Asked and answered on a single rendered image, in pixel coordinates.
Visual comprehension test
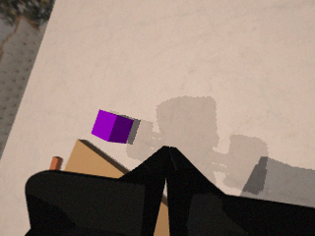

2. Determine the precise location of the purple cube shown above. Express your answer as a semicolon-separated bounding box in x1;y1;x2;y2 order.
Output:
92;110;134;144

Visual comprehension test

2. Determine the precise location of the orange-red rectangular block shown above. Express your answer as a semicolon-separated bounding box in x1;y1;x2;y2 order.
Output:
49;156;62;170

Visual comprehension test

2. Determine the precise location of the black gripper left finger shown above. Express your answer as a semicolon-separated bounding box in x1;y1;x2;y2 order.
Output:
25;146;169;236

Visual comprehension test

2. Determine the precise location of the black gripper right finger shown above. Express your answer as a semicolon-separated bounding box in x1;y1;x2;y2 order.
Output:
166;147;315;236

